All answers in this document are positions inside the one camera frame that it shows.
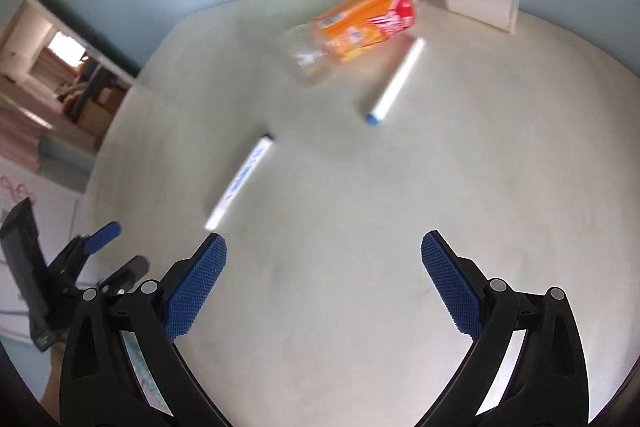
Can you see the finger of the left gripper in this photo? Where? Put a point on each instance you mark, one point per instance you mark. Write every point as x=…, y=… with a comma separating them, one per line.
x=99, y=239
x=124, y=279

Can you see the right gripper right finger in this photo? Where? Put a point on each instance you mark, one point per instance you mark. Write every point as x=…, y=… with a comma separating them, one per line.
x=549, y=383

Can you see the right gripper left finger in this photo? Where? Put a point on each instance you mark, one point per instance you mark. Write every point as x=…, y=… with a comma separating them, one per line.
x=98, y=384

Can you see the left hand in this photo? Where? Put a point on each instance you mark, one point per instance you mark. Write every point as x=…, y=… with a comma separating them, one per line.
x=50, y=400

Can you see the white marker black cap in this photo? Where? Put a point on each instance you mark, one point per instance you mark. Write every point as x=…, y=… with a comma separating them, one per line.
x=252, y=160

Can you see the white marker blue cap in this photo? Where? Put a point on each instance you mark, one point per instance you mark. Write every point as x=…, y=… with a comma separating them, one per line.
x=397, y=81

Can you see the orange label plastic bottle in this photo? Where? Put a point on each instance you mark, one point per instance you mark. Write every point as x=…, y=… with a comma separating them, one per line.
x=343, y=32

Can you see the white paper cup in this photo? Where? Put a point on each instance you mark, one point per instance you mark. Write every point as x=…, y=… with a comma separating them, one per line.
x=501, y=14

